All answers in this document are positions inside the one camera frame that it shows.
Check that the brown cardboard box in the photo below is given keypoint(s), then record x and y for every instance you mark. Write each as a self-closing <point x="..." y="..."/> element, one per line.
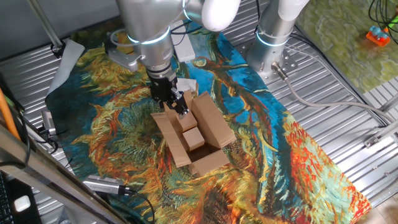
<point x="211" y="121"/>

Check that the metal tripod pole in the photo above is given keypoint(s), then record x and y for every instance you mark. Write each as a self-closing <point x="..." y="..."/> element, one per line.
<point x="43" y="18"/>

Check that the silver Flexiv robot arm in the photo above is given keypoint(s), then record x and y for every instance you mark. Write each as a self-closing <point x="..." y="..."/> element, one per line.
<point x="149" y="25"/>

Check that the green plastic stick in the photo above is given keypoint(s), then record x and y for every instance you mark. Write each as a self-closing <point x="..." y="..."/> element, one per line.
<point x="393" y="21"/>

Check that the white power strip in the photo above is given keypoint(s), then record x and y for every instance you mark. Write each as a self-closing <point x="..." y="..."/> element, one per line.
<point x="185" y="49"/>

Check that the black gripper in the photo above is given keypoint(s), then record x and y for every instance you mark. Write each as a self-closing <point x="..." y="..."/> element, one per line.
<point x="163" y="87"/>

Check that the orange toy block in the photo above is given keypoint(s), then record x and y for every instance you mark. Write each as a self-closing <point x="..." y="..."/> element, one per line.
<point x="376" y="40"/>

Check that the black keyboard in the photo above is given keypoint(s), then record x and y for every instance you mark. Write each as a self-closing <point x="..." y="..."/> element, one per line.
<point x="3" y="202"/>

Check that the blue toy piece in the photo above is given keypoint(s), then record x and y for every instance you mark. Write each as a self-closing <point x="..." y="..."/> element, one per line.
<point x="377" y="31"/>

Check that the green patterned mat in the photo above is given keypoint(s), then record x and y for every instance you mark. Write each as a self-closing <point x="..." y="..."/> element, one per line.
<point x="342" y="46"/>

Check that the white rounded device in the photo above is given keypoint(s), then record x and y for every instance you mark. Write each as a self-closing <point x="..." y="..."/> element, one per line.
<point x="22" y="203"/>

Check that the sunflower painting cloth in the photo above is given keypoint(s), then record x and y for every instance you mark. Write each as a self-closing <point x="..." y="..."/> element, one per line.
<point x="280" y="155"/>

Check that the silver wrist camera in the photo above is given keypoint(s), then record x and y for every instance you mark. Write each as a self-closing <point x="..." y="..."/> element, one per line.
<point x="122" y="59"/>

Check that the aluminium frame beam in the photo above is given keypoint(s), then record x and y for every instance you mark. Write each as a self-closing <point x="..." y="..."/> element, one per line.
<point x="31" y="161"/>

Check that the aluminium rail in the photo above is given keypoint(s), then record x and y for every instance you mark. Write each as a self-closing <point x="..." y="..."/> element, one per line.
<point x="382" y="133"/>
<point x="390" y="104"/>

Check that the gold and white tissue pack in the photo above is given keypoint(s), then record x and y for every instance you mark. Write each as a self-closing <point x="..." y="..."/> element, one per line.
<point x="188" y="84"/>

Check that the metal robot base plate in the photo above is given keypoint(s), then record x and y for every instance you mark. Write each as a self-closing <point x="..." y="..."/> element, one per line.
<point x="290" y="63"/>

